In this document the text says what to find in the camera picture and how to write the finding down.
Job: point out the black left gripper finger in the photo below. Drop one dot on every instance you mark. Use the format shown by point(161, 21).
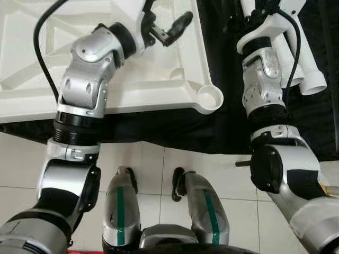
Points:
point(180, 26)

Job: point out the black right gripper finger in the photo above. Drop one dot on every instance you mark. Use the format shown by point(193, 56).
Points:
point(235, 24)

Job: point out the white plastic table top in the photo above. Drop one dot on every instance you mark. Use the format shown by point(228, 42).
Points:
point(159, 79)

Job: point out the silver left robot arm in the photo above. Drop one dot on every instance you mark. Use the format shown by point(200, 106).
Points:
point(85, 79)

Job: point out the black metal table leg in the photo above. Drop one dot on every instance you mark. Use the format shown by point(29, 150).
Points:
point(243, 163)

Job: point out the silver left robot leg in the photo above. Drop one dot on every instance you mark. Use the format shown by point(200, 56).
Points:
point(130, 211)

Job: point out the silver robot leg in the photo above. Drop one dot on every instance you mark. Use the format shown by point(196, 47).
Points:
point(130, 211)
point(204, 206)

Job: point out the silver right robot leg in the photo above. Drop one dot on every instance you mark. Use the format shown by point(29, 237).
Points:
point(204, 206)

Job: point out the yellow crumpled cloth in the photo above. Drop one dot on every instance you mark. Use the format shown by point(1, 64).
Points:
point(323, 188)

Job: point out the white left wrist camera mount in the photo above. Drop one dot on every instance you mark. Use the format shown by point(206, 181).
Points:
point(130, 10)

